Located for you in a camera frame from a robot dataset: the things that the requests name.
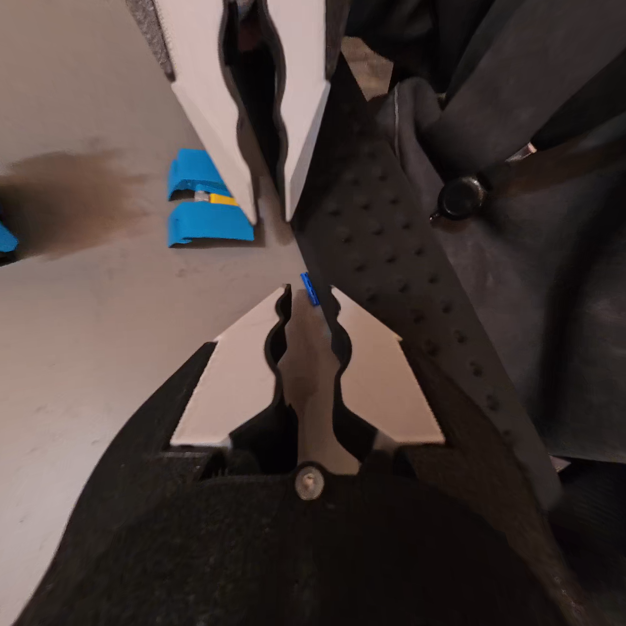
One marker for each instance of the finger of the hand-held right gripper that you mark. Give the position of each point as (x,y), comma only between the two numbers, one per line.
(195,73)
(303,98)

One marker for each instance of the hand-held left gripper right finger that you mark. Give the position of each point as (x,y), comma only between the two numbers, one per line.
(386,391)

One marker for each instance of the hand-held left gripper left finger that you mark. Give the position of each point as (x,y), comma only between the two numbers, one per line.
(230,391)

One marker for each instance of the small blue brick pin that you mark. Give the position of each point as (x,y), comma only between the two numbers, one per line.
(309,289)

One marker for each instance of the blue fender brick assembly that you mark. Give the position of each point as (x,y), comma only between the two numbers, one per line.
(205,225)

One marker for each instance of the grey desk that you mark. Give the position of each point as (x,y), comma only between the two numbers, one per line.
(98,367)

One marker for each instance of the black round knob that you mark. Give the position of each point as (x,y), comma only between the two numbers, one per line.
(462,198)

